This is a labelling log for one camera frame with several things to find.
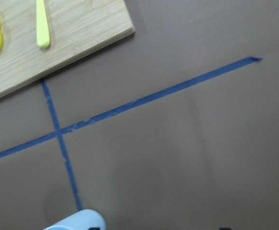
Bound bamboo cutting board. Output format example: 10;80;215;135
0;0;135;98

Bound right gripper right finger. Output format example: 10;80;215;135
220;227;232;230

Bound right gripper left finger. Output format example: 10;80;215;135
89;227;100;230

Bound light blue plastic cup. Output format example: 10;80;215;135
46;209;107;230

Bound yellow plastic knife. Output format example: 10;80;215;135
35;0;50;49

